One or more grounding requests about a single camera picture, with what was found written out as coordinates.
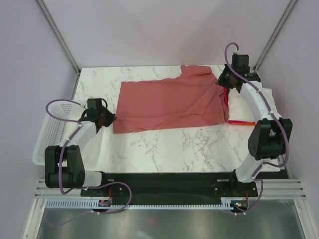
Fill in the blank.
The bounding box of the pink t shirt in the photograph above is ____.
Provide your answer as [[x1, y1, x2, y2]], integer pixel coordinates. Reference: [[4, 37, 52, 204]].
[[113, 65, 229, 134]]

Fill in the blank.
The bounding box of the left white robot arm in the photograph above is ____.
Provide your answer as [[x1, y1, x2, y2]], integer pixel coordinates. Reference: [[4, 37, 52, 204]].
[[44, 98, 116, 196]]

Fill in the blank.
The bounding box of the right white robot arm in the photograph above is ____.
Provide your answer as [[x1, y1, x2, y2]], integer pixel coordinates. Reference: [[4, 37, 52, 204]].
[[217, 53, 293, 196]]

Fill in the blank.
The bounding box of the red folded t shirt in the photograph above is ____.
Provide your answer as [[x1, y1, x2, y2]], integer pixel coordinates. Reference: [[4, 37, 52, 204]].
[[223, 88, 244, 124]]

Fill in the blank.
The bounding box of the white folded t shirt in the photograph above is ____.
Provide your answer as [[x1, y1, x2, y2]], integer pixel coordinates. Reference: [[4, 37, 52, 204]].
[[228, 87, 277, 122]]

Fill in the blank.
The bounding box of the white plastic basket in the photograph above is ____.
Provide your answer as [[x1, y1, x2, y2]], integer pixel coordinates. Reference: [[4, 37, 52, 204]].
[[32, 100, 87, 166]]

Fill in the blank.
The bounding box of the orange folded t shirt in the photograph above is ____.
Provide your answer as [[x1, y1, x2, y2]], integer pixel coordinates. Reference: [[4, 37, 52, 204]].
[[238, 122, 256, 126]]

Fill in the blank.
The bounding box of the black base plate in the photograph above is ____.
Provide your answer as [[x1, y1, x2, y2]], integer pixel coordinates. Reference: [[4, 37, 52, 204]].
[[81, 172, 258, 204]]

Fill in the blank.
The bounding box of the white cable duct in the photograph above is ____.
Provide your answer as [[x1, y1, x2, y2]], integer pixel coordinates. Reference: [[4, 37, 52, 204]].
[[45, 198, 248, 210]]

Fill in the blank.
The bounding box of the right aluminium frame post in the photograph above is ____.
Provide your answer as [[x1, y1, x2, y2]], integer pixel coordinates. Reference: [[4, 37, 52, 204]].
[[253, 0, 299, 72]]

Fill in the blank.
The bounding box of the aluminium frame post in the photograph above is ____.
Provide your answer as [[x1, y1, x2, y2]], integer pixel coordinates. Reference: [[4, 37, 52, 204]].
[[253, 0, 299, 72], [34, 0, 81, 76]]

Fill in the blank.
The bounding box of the left aluminium frame post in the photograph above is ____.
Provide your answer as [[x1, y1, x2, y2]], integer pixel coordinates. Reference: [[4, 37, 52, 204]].
[[34, 0, 81, 76]]

